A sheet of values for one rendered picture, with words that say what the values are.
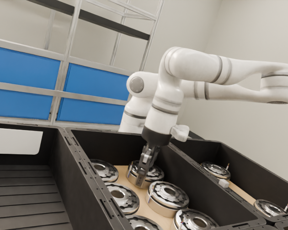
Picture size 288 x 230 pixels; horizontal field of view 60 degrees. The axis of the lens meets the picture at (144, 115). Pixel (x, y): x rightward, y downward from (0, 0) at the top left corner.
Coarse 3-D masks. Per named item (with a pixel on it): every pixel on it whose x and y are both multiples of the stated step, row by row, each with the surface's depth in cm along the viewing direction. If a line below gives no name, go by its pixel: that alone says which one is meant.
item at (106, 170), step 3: (93, 162) 63; (96, 162) 63; (99, 162) 64; (93, 165) 62; (96, 165) 63; (99, 165) 63; (102, 165) 63; (105, 165) 63; (105, 168) 62; (108, 168) 62; (99, 171) 60; (102, 171) 60; (105, 171) 60; (108, 171) 62
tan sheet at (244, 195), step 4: (232, 184) 85; (232, 188) 82; (236, 188) 83; (236, 192) 80; (240, 192) 81; (244, 192) 82; (244, 196) 79; (248, 196) 80; (248, 200) 77; (252, 200) 78; (252, 204) 75
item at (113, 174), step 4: (92, 160) 65; (96, 160) 66; (100, 160) 66; (108, 164) 65; (112, 168) 64; (116, 168) 64; (108, 172) 61; (112, 172) 62; (116, 172) 62; (100, 176) 59; (104, 176) 59; (108, 176) 60; (112, 176) 60; (116, 176) 61; (104, 180) 58; (108, 180) 58; (112, 180) 59
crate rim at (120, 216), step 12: (84, 132) 65; (96, 132) 66; (108, 132) 68; (120, 132) 71; (84, 156) 51; (180, 156) 68; (96, 180) 44; (108, 192) 41; (228, 192) 55; (240, 204) 51; (120, 216) 36; (252, 216) 49; (132, 228) 35; (216, 228) 41; (228, 228) 42; (240, 228) 43
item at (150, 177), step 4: (136, 160) 73; (132, 164) 70; (136, 164) 70; (132, 168) 67; (136, 168) 68; (156, 168) 72; (156, 172) 69; (160, 172) 70; (148, 176) 66; (152, 176) 66; (156, 176) 68; (160, 176) 68; (152, 180) 65; (156, 180) 66
